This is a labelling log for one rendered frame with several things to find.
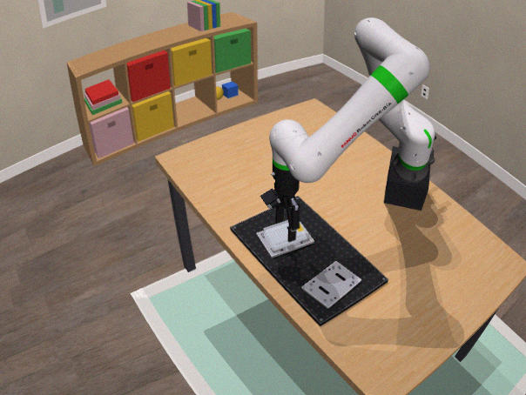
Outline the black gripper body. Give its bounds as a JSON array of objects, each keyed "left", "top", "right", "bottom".
[{"left": 275, "top": 180, "right": 300, "bottom": 205}]

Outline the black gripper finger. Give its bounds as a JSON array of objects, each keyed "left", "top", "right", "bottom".
[
  {"left": 275, "top": 198, "right": 285, "bottom": 224},
  {"left": 282, "top": 197, "right": 300, "bottom": 243}
]

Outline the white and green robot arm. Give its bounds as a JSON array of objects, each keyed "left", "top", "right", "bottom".
[{"left": 269, "top": 17, "right": 436, "bottom": 184}]

